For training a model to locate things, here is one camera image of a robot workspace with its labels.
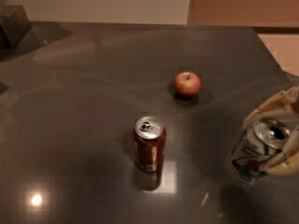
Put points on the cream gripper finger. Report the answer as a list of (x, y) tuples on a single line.
[(284, 106), (287, 161)]

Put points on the silver 7up can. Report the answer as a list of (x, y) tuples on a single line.
[(262, 141)]

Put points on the red soda can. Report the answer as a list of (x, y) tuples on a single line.
[(149, 136)]

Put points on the red apple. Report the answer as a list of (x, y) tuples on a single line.
[(187, 85)]

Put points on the dark box object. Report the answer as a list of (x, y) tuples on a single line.
[(14, 25)]

